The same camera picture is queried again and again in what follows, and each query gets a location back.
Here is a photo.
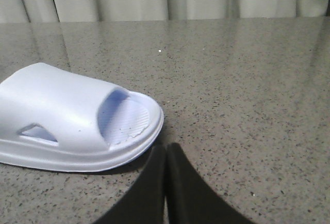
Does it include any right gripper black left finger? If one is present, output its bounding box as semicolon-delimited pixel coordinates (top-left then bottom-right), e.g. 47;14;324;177
95;145;166;224

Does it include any light blue slipper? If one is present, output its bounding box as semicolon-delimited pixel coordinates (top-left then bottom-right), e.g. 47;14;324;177
1;63;164;172

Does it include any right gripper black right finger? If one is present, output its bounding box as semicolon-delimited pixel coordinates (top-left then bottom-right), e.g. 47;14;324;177
166;143;252;223

